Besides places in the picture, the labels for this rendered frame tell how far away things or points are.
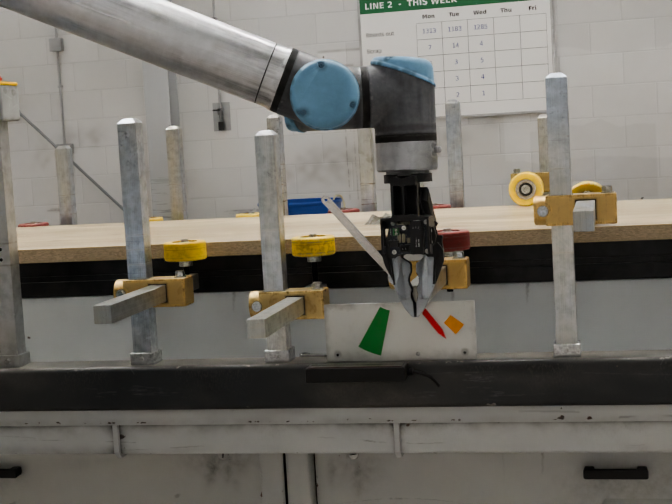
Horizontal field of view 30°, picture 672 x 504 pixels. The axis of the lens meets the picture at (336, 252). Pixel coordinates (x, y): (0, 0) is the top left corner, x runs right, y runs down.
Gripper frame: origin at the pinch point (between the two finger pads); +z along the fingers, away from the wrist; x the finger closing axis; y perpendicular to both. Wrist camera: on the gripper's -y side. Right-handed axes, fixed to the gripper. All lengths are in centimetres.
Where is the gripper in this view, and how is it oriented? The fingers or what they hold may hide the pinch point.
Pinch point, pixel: (416, 307)
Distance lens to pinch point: 187.4
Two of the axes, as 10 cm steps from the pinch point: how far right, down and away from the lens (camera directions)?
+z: 0.5, 10.0, 0.6
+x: 9.7, -0.3, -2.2
